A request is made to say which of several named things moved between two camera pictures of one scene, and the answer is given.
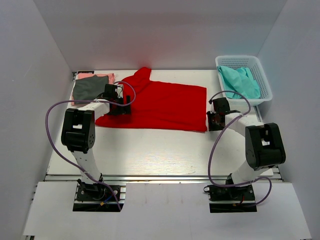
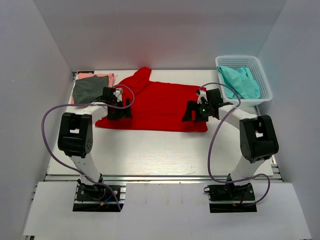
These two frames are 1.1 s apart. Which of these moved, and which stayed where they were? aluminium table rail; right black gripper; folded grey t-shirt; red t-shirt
Moved: right black gripper
Stayed: folded grey t-shirt; red t-shirt; aluminium table rail
